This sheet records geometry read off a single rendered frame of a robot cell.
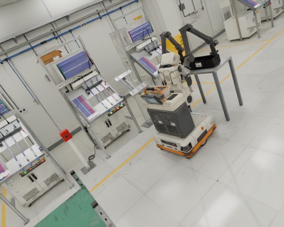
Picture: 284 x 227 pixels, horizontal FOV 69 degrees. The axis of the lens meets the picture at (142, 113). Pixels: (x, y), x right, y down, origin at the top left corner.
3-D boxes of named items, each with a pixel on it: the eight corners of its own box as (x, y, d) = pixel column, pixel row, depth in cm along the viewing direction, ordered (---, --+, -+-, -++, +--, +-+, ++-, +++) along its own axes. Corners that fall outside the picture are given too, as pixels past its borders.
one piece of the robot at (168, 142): (180, 149, 256) (178, 144, 253) (158, 142, 289) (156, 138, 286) (182, 147, 258) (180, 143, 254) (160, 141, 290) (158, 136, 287)
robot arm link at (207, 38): (181, 29, 253) (187, 26, 243) (183, 25, 254) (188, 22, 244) (208, 44, 271) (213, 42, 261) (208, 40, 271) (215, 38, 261)
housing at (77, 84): (98, 78, 373) (98, 73, 361) (75, 92, 354) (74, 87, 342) (96, 75, 376) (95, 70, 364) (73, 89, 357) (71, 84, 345)
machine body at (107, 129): (132, 129, 400) (117, 102, 375) (103, 151, 372) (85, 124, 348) (117, 123, 454) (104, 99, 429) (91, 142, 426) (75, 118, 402)
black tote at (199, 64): (181, 70, 319) (179, 63, 314) (188, 65, 327) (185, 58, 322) (214, 66, 273) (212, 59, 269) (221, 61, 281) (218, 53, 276)
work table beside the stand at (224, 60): (228, 121, 295) (214, 70, 263) (190, 116, 351) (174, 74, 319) (243, 104, 316) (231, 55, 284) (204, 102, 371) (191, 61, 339)
